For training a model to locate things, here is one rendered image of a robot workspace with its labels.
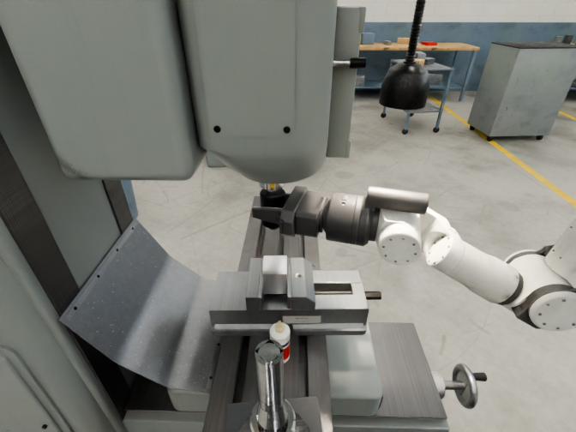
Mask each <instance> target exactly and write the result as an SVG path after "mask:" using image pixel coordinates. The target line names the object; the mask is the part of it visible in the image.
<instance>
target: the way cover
mask: <svg viewBox="0 0 576 432"><path fill-rule="evenodd" d="M142 232H143V233H142ZM144 233H146V234H144ZM129 244H131V245H129ZM126 246H127V247H126ZM151 257H152V258H151ZM130 263H131V264H130ZM142 263H143V264H142ZM135 267H136V268H135ZM160 270H161V271H160ZM192 276H193V277H192ZM156 280H157V281H156ZM125 281H126V282H125ZM215 283H216V280H212V279H206V278H203V277H202V276H200V275H199V274H197V273H195V272H194V271H192V270H191V269H189V268H188V267H186V266H184V265H183V264H182V263H180V262H179V261H177V260H175V259H174V258H172V257H171V256H170V255H169V254H168V253H167V252H166V251H165V250H164V249H163V248H162V246H161V245H160V244H159V243H158V242H157V241H156V240H155V239H154V238H153V236H152V235H151V234H150V233H149V232H148V231H147V230H146V229H145V228H144V226H143V225H142V224H141V223H140V222H139V221H138V220H137V219H136V218H135V217H134V219H133V220H132V222H131V223H130V224H129V226H128V227H127V229H126V230H125V231H124V233H123V234H122V235H121V236H120V238H118V240H117V241H116V243H115V244H114V245H113V247H112V248H111V250H110V251H109V252H108V254H107V255H106V256H105V258H104V259H103V260H102V262H100V264H99V265H98V267H97V268H96V269H95V271H94V272H93V274H92V276H91V277H90V278H89V279H88V281H87V282H86V284H84V286H83V287H82V288H81V290H80V291H79V293H78V294H77V296H76V297H75V299H74V300H73V301H72V303H71V304H70V305H69V306H68V308H67V309H66V310H65V311H64V313H63V314H62V315H61V316H60V318H59V319H58V320H59V321H60V322H62V324H64V325H65V326H66V327H68V328H69V329H70V330H72V331H73V332H74V333H76V334H77V335H79V336H80V337H81V338H83V339H84V340H86V342H88V343H89V344H90V345H92V346H93V347H95V348H96V349H97V350H99V351H100V352H102V353H103V354H104V355H106V356H107V357H108V358H110V360H112V361H113V362H115V363H117V364H118V365H120V366H122V367H124V368H126V369H129V370H131V371H133V372H135V373H136V374H138V375H141V376H144V377H146V378H148V379H149V380H151V381H154V382H157V383H158V384H160V385H162V386H164V387H169V388H174V389H179V390H184V391H190V392H196V393H205V394H211V391H212V386H213V379H214V375H215V371H216V367H217V363H218V359H219V352H220V348H221V344H222V340H223V336H215V337H216V338H215V337H214V336H213V335H212V332H211V325H212V322H211V318H210V314H209V308H210V304H211V301H212V297H213V291H214V286H215ZM208 289H209V290H208ZM183 290H184V291H183ZM148 300H149V301H148ZM152 300H153V301H152ZM102 301H103V302H102ZM154 301H155V302H154ZM88 304H89V305H88ZM127 305H128V306H127ZM181 306H182V307H181ZM151 308H152V309H151ZM173 315H174V316H173ZM150 316H151V317H150ZM189 316H190V317H189ZM180 323H181V326H180ZM112 324H113V326H112ZM118 328H119V330H118ZM185 328H187V329H185ZM113 330H114V332H112V331H113ZM96 331H98V332H96ZM186 331H187V332H186ZM133 334H134V335H133ZM194 340H195V341H194ZM188 341H189V342H188ZM110 345H111V346H110ZM214 346H215V347H214ZM139 347H140V348H139ZM214 348H215V350H214ZM169 351H170V352H169ZM177 352H178V353H177ZM179 353H180V354H179ZM195 354H196V355H195ZM205 357H206V358H205ZM136 359H137V360H136ZM160 360H161V362H160ZM199 360H200V361H199ZM137 363H138V364H137ZM160 364H161V366H160ZM186 364H187V366H186ZM210 364H212V366H211V365H210ZM138 365H140V366H138ZM180 365H181V366H180ZM148 366H149V367H150V368H148ZM203 369H204V370H203ZM178 371H179V374H178ZM188 375H189V377H188ZM199 375H200V376H199ZM203 376H204V378H205V379H204V378H203ZM184 377H186V378H185V379H184ZM194 382H195V383H194Z"/></svg>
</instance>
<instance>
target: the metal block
mask: <svg viewBox="0 0 576 432"><path fill-rule="evenodd" d="M262 281H263V294H287V255H264V259H263V269H262Z"/></svg>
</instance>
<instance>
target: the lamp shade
mask: <svg viewBox="0 0 576 432"><path fill-rule="evenodd" d="M428 94H429V72H428V70H426V68H424V66H422V64H420V63H416V61H414V62H406V61H404V62H400V63H397V64H395V65H394V66H392V68H390V69H389V70H388V72H387V74H386V76H385V78H384V81H383V82H382V84H381V93H380V99H379V103H380V104H381V105H383V106H386V107H389V108H393V109H399V110H417V109H422V108H424V107H425V106H426V101H427V98H428Z"/></svg>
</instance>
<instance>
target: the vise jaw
mask: <svg viewBox="0 0 576 432"><path fill-rule="evenodd" d="M287 308H288V309H290V308H291V309H315V288H314V280H313V272H312V263H311V262H309V261H307V260H306V259H304V258H287Z"/></svg>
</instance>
